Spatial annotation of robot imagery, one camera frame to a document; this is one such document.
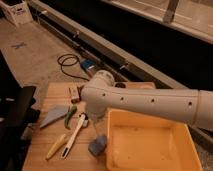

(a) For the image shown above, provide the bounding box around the green pepper toy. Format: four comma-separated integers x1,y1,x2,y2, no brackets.
64,105,77,129

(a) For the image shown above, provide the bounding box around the yellow plastic bin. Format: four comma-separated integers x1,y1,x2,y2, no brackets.
106,110,202,171

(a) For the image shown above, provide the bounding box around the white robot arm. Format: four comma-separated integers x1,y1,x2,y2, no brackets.
81,70,213,134

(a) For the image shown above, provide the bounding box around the black chair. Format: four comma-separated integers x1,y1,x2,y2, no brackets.
0,51,40,171

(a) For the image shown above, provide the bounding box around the yellow banana toy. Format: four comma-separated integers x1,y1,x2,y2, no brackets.
45,134,67,160

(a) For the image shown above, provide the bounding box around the grey blue cloth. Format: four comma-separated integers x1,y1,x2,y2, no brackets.
40,105,69,129

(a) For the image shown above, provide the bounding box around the white handled brush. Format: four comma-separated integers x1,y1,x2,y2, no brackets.
61,113,88,159

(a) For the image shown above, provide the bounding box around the white crate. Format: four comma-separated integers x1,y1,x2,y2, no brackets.
0,0,33,27

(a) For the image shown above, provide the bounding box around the blue power box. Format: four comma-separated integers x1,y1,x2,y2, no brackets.
80,59,99,77

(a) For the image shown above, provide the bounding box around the brown round object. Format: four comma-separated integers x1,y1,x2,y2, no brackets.
77,85,84,99

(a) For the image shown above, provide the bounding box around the black cable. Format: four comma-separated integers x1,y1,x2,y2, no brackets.
56,53,93,83

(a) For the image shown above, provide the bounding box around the blue sponge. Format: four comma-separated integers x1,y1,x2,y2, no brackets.
88,135,107,156

